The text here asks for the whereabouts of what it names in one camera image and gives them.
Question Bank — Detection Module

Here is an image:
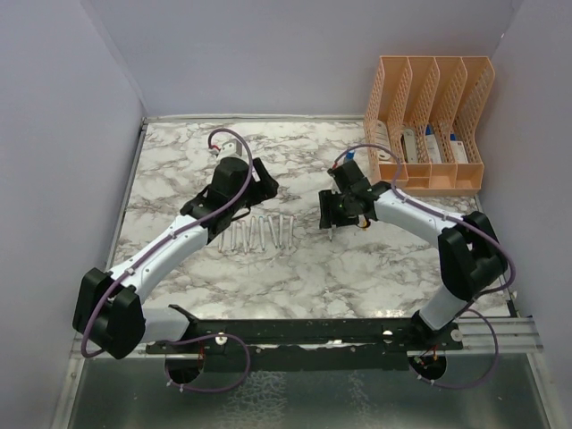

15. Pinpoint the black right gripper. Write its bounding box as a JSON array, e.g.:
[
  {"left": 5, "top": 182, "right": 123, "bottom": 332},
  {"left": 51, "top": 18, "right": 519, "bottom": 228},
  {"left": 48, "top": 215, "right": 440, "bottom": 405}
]
[{"left": 319, "top": 189, "right": 358, "bottom": 230}]

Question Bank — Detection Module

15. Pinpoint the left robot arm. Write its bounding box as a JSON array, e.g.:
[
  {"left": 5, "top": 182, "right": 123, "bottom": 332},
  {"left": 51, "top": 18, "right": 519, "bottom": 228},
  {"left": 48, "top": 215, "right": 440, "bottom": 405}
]
[{"left": 72, "top": 156, "right": 278, "bottom": 359}]

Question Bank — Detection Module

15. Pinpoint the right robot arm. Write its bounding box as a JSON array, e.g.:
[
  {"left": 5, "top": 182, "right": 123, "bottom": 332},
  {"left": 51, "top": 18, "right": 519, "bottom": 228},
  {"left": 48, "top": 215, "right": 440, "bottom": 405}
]
[{"left": 318, "top": 161, "right": 509, "bottom": 349}]

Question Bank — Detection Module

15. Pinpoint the white box in organizer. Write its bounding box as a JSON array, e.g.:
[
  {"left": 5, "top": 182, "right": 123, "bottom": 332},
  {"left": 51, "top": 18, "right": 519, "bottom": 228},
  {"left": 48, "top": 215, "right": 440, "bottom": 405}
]
[{"left": 372, "top": 121, "right": 393, "bottom": 164}]

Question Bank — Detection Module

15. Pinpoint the blue white box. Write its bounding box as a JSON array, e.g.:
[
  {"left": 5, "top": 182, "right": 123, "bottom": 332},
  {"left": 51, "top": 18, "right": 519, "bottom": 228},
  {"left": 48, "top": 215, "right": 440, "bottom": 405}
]
[{"left": 425, "top": 124, "right": 442, "bottom": 164}]

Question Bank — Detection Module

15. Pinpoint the orange file organizer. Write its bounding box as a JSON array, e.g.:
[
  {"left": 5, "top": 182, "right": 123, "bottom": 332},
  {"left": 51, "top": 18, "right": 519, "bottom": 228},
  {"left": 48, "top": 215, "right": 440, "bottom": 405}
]
[{"left": 363, "top": 55, "right": 495, "bottom": 197}]

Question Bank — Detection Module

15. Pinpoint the red white box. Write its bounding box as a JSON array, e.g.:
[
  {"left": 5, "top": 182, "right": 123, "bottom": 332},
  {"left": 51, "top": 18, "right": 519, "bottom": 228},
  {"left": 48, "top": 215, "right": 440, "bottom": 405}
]
[{"left": 450, "top": 133, "right": 468, "bottom": 164}]

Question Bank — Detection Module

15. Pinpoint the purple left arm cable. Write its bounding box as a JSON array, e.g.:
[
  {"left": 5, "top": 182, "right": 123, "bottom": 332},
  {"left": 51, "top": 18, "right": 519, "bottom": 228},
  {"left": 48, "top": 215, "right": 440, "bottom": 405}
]
[{"left": 80, "top": 128, "right": 251, "bottom": 393}]

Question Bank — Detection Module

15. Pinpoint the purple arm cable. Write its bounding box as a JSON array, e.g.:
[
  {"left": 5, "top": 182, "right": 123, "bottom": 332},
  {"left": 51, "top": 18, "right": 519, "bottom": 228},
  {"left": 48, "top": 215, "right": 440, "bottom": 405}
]
[
  {"left": 80, "top": 128, "right": 251, "bottom": 393},
  {"left": 334, "top": 143, "right": 517, "bottom": 390}
]

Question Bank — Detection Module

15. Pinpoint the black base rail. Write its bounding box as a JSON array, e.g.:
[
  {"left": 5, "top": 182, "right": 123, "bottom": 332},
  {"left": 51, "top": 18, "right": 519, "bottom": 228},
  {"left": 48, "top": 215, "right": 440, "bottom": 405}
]
[{"left": 146, "top": 318, "right": 463, "bottom": 372}]

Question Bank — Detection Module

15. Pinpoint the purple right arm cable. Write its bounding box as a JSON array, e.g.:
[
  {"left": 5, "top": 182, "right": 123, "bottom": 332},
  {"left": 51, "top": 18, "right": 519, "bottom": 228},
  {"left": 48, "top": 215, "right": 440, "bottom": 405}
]
[{"left": 334, "top": 143, "right": 517, "bottom": 390}]

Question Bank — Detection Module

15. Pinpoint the aluminium frame rail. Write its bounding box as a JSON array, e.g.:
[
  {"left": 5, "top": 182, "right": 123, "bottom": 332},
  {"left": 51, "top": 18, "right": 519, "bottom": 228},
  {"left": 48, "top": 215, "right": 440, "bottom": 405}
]
[{"left": 71, "top": 315, "right": 544, "bottom": 359}]

